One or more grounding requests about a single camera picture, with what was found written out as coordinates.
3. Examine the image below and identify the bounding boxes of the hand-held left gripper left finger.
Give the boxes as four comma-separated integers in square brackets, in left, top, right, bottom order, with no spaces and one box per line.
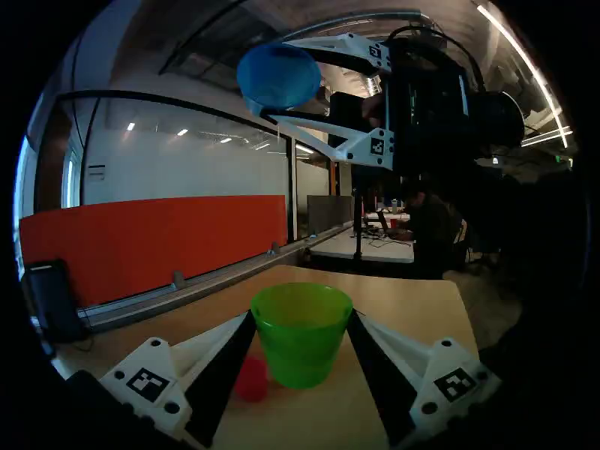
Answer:
[99,313,257,449]

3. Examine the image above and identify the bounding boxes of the white desk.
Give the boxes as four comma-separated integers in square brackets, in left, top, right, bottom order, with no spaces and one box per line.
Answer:
[309,211,416,265]

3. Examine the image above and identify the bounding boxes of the blue plastic cup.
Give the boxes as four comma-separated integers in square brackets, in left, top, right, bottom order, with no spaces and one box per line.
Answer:
[235,43,323,116]

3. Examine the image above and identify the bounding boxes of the black phone on stand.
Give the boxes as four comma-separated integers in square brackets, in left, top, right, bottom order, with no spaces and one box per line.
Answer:
[22,258,88,346]

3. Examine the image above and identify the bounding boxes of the green plastic cup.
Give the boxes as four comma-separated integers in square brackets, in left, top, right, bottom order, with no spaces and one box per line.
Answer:
[250,282,354,389]

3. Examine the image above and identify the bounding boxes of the red plastic cup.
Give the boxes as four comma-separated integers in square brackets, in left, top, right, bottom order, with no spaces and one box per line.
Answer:
[234,355,270,404]

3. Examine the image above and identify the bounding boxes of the grey desk screen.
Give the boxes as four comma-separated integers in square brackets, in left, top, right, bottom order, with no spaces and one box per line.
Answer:
[307,194,355,236]

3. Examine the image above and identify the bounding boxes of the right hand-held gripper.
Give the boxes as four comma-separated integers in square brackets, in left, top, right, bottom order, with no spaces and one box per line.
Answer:
[260,25,526,176]

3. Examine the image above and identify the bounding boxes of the red desk screen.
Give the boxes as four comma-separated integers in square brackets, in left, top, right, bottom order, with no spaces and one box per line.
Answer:
[18,194,311,329]

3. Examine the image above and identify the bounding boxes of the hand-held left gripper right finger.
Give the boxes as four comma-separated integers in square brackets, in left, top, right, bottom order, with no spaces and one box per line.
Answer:
[346,310,502,446]

